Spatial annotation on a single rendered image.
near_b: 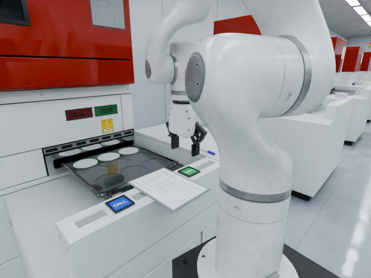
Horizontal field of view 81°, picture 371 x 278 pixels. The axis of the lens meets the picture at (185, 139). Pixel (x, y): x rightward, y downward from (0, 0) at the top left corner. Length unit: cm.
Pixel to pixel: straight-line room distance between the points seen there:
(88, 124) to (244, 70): 95
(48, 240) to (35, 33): 71
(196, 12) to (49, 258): 73
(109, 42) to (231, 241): 96
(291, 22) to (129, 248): 59
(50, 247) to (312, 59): 76
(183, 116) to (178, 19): 25
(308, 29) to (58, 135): 99
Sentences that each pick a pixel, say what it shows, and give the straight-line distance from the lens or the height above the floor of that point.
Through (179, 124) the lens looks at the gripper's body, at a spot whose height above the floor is 114.
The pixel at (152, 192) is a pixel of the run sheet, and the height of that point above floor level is 96.
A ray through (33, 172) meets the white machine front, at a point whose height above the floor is 88.
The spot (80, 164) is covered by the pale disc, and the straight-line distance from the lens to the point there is 106.
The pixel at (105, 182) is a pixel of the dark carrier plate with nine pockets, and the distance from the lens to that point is 87.
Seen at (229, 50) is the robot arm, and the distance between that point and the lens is 28.
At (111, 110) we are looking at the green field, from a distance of 118.
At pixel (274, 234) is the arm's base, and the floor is 105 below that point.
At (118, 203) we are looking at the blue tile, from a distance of 61.
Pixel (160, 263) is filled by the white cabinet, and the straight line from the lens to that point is 77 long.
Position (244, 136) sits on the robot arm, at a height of 121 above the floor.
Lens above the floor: 130
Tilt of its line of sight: 18 degrees down
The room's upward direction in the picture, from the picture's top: straight up
